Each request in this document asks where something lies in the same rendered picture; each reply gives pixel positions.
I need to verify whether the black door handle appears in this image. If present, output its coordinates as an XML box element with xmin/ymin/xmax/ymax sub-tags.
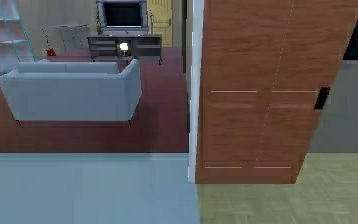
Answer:
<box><xmin>313</xmin><ymin>86</ymin><xmax>331</xmax><ymax>111</ymax></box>

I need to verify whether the white wire side table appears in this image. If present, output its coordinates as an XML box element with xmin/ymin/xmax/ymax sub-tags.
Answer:
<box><xmin>53</xmin><ymin>23</ymin><xmax>91</xmax><ymax>52</ymax></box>

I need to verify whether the yellow room door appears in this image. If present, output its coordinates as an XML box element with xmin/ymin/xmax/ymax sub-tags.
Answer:
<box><xmin>147</xmin><ymin>0</ymin><xmax>174</xmax><ymax>48</ymax></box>

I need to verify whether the brown wooden room door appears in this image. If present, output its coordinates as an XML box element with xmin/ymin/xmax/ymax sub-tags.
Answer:
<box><xmin>195</xmin><ymin>0</ymin><xmax>358</xmax><ymax>185</ymax></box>

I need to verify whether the dark grey television stand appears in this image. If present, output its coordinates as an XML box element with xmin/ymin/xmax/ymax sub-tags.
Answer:
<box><xmin>87</xmin><ymin>32</ymin><xmax>164</xmax><ymax>65</ymax></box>

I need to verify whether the black television set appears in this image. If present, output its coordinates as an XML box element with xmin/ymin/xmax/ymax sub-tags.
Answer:
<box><xmin>96</xmin><ymin>0</ymin><xmax>149</xmax><ymax>34</ymax></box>

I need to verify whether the small white lamp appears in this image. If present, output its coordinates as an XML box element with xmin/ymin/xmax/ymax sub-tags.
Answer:
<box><xmin>119</xmin><ymin>41</ymin><xmax>130</xmax><ymax>57</ymax></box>

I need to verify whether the red vase with twigs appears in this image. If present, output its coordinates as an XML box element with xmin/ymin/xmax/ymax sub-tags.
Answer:
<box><xmin>41</xmin><ymin>27</ymin><xmax>57</xmax><ymax>57</ymax></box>

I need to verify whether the pale blue sofa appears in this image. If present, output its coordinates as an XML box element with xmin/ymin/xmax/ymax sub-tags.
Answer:
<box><xmin>0</xmin><ymin>58</ymin><xmax>143</xmax><ymax>128</ymax></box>

